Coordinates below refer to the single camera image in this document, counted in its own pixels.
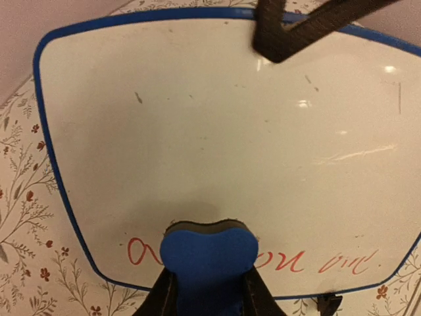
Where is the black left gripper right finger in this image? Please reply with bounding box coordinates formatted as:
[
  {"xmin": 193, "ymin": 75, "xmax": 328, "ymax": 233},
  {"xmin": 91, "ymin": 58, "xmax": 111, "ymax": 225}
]
[{"xmin": 241, "ymin": 267, "xmax": 287, "ymax": 316}]

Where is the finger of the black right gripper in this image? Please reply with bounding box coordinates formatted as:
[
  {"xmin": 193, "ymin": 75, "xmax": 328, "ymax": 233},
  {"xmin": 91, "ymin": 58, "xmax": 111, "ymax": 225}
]
[{"xmin": 253, "ymin": 0, "xmax": 396, "ymax": 63}]

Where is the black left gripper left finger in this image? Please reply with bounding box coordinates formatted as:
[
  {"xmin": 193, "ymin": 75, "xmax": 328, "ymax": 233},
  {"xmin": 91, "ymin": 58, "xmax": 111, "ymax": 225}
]
[{"xmin": 133, "ymin": 268, "xmax": 178, "ymax": 316}]

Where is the blue whiteboard eraser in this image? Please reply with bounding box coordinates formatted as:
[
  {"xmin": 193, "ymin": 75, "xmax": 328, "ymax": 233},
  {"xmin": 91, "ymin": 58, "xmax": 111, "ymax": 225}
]
[{"xmin": 160, "ymin": 219, "xmax": 259, "ymax": 315}]

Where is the small blue-framed whiteboard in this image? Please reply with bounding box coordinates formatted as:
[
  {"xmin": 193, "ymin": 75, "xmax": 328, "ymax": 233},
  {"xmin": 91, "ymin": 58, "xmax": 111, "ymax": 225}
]
[{"xmin": 33, "ymin": 7, "xmax": 420, "ymax": 300}]

